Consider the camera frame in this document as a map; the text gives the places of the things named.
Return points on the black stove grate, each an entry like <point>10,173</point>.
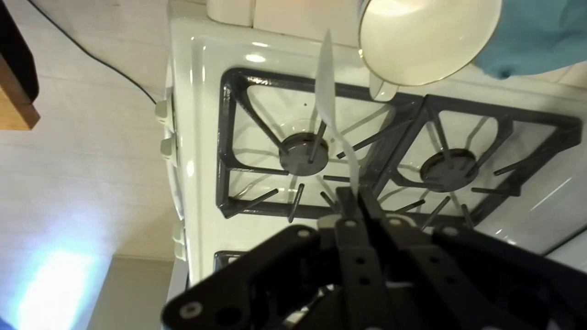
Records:
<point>228,121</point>
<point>551,131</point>

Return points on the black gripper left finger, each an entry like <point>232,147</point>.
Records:
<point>342,268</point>

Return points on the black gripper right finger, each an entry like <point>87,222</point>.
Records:
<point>465,275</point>

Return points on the blue cloth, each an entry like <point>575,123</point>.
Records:
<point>538,37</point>

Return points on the white gas stove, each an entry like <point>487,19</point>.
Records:
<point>203,121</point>

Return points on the white stove knob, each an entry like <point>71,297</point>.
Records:
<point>162,110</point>
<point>170,145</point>

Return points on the wooden board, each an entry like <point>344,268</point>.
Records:
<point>16,103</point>

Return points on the white lower cabinet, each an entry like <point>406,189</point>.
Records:
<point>276,19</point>

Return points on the round gas burner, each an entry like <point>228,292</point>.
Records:
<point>450,169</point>
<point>300,154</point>

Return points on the white plastic spoon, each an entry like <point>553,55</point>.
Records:
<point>326,85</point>

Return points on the white ceramic mug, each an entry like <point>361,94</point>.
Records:
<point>428,43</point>

